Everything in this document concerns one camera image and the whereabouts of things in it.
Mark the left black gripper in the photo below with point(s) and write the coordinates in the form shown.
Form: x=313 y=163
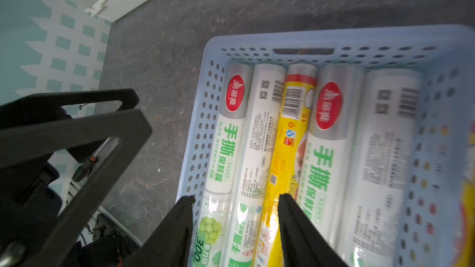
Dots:
x=129 y=129

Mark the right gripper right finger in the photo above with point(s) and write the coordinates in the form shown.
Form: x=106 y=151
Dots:
x=302 y=244

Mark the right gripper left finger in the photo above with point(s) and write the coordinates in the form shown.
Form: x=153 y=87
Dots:
x=169 y=245

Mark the white green plastic wrap roll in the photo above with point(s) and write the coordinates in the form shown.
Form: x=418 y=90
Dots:
x=379 y=167

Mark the light blue plastic basket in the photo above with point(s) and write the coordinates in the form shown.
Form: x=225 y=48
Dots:
x=444 y=55

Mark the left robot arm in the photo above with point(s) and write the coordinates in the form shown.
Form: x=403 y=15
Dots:
x=100 y=244

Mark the black handled screwdriver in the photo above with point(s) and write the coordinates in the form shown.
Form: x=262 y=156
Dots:
x=86 y=168

